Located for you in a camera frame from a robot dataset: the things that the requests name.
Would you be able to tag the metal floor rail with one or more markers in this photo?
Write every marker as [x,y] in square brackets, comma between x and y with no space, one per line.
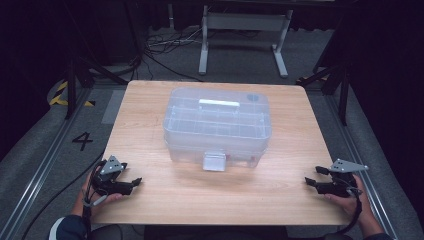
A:
[40,173]
[353,140]

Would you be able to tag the person's right hand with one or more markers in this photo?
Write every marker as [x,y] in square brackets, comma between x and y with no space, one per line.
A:
[346,203]

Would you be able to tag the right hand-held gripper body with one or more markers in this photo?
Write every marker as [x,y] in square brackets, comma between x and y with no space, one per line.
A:
[343,186]

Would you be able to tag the black metal stand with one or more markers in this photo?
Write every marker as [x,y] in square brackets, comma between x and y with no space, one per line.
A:
[343,96]
[70,86]

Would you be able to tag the grey metal table frame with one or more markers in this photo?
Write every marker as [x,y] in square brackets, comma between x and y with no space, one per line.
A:
[245,21]

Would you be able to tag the clear plastic storage box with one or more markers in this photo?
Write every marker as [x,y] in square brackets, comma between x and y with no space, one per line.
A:
[216,130]

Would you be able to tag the person's left hand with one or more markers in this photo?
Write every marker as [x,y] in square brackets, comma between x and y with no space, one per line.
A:
[111,199]

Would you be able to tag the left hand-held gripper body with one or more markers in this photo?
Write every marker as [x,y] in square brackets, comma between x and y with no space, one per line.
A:
[110,183]

